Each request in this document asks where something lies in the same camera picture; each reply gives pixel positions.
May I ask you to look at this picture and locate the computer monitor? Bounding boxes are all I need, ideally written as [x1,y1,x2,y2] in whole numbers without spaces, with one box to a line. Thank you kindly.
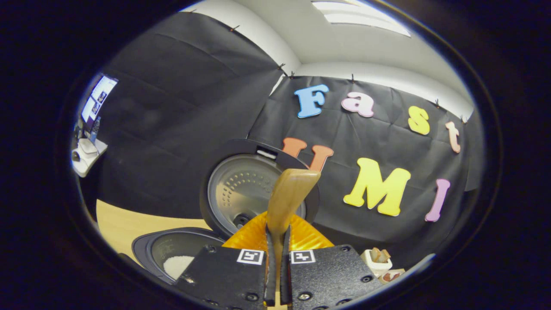
[80,75,118,132]

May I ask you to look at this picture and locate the black silver rice cooker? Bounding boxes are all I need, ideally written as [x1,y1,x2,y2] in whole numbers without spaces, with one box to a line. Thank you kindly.
[131,139,321,285]

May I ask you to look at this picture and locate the white object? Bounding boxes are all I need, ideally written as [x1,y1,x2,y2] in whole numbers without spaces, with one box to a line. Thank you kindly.
[71,138,108,178]

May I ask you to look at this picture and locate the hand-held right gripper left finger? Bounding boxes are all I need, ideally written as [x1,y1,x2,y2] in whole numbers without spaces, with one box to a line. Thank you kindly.
[174,211,278,310]

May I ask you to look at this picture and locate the ceiling light panel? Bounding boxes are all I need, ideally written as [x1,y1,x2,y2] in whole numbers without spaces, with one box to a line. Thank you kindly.
[312,0,412,37]

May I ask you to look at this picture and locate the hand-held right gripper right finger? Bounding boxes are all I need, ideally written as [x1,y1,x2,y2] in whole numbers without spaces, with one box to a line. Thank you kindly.
[280,214,384,310]

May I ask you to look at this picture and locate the black backdrop cloth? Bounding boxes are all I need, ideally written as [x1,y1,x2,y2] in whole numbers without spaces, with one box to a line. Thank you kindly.
[77,12,485,270]

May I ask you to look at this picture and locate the white rice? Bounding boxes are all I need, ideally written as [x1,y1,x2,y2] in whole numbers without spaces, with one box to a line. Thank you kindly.
[163,255,195,281]

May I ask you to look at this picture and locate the wooden spoon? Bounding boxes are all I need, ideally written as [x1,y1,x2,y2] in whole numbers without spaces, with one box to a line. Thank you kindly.
[266,168,322,310]

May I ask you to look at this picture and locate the white plate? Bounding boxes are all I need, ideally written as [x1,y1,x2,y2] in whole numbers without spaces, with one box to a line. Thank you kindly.
[379,269,406,284]

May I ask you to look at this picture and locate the white toaster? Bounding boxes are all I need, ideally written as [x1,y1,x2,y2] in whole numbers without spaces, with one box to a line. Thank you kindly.
[360,248,393,276]

